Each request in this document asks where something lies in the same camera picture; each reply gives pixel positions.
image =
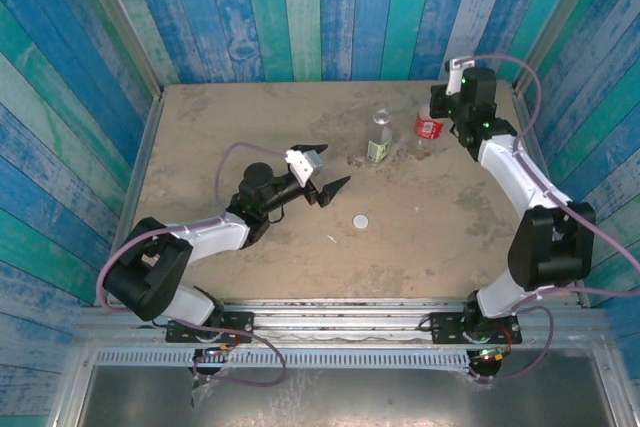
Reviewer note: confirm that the small circuit board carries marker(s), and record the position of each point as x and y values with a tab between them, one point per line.
487	354
212	348

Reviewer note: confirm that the aluminium mounting rail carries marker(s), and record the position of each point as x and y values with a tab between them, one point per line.
340	319

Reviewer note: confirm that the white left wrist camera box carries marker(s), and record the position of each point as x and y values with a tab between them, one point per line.
304	167

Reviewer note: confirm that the clear plastic wrap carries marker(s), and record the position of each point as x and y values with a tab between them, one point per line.
202	392

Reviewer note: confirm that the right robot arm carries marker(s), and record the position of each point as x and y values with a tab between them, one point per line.
550	252

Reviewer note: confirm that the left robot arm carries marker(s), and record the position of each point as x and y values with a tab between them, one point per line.
150	272

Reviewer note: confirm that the white plastic scrap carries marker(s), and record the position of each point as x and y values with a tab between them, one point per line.
331	238

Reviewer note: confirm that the clear bottle with red label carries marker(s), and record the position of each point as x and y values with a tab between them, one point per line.
429	129

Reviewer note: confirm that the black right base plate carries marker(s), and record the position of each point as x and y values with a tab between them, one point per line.
440	329

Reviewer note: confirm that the aluminium frame post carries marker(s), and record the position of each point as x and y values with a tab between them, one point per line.
557	22
120	22

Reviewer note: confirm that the grey metal sheet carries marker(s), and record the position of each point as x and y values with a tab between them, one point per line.
350	397

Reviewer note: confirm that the clear bottle with green label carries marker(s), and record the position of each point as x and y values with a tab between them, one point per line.
379	147

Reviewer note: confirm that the large white bottle cap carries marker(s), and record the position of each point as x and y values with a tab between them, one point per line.
360	221

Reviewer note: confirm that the aluminium table side rail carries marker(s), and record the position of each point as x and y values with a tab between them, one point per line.
520	102
143	147

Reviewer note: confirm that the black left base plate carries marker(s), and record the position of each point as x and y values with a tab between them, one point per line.
245	318

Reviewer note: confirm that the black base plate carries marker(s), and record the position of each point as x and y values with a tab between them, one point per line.
440	329
245	318

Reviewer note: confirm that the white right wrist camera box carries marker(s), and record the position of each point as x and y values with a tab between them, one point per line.
456	74

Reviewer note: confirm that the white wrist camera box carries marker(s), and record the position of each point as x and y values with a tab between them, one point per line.
456	74
304	167

